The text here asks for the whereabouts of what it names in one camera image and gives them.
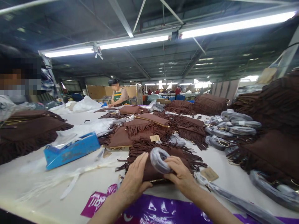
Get brown paper hang tag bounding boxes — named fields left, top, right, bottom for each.
left=200, top=166, right=220, bottom=182

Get person's left fingers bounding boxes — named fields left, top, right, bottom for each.
left=127, top=153, right=143, bottom=179

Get person's left thumb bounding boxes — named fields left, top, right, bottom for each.
left=140, top=181, right=154, bottom=192

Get white plastic strip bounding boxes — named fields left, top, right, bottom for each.
left=59, top=167, right=83, bottom=201

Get white plastic sacks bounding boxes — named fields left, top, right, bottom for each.
left=48, top=95, right=103, bottom=114

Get distant heap of fringed bags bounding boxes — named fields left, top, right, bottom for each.
left=163, top=94, right=230, bottom=117

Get low stack of fringed bags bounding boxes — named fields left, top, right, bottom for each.
left=0, top=110, right=74, bottom=165

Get blue tape dispenser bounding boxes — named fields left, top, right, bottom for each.
left=44, top=131, right=101, bottom=171

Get metal rack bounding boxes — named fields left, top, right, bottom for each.
left=135, top=82, right=143, bottom=105

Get scattered pile of fringed bags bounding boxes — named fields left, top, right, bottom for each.
left=94, top=105, right=209, bottom=152

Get person's left index finger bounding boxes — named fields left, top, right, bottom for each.
left=141, top=152, right=150, bottom=178

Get fluorescent tube light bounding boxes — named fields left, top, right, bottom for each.
left=44, top=47, right=94, bottom=58
left=98, top=35, right=169, bottom=50
left=181, top=10, right=297, bottom=40

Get pile of plastic-wrapped straps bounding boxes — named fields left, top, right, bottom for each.
left=203, top=109, right=263, bottom=153

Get person's right hand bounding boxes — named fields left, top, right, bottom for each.
left=163, top=156, right=198, bottom=197

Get person's right fingers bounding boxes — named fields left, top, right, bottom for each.
left=164, top=156, right=187, bottom=172

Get person's right thumb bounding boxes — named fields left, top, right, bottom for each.
left=163, top=174, right=179, bottom=186

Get cardboard boxes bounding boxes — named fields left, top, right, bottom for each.
left=86, top=84, right=137, bottom=100

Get tall stack of fringed bags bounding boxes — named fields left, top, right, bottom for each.
left=225, top=70, right=299, bottom=187

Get long plastic-wrapped strap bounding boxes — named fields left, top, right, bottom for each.
left=194, top=172, right=284, bottom=224

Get brown fringed suede bag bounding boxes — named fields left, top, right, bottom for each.
left=115, top=139, right=208, bottom=185

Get person's left hand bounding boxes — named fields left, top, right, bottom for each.
left=116, top=152, right=154, bottom=204

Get purple plastic bag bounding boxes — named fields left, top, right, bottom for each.
left=80, top=184, right=299, bottom=224

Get clear plastic sheets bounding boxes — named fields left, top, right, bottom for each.
left=17, top=118, right=122, bottom=203

